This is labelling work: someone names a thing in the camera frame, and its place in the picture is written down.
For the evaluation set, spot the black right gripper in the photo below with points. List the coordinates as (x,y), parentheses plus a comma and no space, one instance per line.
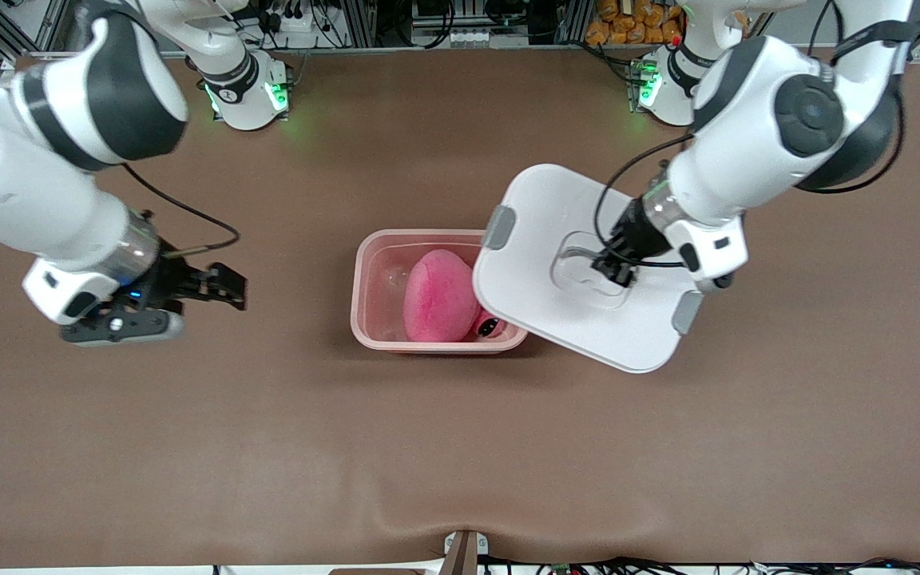
(173,281)

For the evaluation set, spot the pink translucent plastic box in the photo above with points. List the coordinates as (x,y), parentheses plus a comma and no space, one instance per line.
(372,279)

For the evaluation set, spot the pink plush toy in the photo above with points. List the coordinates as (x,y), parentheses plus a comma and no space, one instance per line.
(440,295)

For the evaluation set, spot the orange packaged items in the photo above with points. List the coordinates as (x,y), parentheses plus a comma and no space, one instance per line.
(628,24)

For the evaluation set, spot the white power strip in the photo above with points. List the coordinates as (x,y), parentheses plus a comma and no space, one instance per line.
(300,36)

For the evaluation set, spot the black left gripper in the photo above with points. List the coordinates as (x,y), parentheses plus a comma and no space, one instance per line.
(633,235)

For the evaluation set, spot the brown table mat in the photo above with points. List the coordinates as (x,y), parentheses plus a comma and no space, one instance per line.
(460,447)

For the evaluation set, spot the white connector strip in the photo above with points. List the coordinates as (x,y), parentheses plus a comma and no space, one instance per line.
(460,37)

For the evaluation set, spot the metal table clamp bracket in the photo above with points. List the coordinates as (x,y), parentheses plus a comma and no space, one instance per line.
(464,553)

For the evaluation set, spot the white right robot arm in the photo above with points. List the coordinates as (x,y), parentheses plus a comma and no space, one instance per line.
(37,184)

